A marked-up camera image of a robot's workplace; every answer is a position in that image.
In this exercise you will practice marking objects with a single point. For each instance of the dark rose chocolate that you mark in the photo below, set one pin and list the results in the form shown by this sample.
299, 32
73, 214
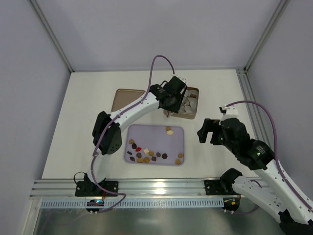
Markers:
164, 156

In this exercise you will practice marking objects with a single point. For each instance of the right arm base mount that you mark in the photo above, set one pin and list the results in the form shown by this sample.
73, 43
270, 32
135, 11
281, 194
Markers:
215, 187

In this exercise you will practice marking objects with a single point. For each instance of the white oval swirl chocolate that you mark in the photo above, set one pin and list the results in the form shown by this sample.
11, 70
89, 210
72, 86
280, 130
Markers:
169, 132

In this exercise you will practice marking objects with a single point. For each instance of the metal tongs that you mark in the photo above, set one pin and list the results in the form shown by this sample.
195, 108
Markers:
171, 107

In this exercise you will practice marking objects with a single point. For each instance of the gold tin box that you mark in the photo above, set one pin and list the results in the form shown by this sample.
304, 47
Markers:
189, 105

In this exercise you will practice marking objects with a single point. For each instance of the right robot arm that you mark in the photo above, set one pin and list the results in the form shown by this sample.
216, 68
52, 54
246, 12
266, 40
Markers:
293, 216

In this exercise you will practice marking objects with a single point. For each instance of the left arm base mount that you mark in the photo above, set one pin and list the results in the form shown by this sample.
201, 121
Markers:
89, 189

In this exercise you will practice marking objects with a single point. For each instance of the caramel ridged leaf chocolate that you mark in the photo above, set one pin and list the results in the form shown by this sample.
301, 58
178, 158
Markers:
146, 159

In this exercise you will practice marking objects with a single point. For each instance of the white slotted cable duct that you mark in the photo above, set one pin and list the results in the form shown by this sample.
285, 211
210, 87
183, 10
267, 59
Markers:
132, 203

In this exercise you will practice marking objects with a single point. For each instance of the aluminium frame rail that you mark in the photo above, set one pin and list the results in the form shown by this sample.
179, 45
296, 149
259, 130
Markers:
63, 188

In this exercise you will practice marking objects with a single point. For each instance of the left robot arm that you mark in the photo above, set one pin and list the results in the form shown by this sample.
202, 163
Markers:
108, 128

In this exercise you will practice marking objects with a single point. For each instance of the gold tin lid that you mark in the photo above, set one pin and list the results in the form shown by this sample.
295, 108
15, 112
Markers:
124, 97

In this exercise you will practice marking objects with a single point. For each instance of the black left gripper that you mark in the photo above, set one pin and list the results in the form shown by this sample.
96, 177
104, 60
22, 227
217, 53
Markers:
181, 97

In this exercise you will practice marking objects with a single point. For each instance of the lilac plastic tray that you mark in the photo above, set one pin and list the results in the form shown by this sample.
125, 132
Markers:
155, 138

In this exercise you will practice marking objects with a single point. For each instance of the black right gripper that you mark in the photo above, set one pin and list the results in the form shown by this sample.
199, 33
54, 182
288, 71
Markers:
213, 130

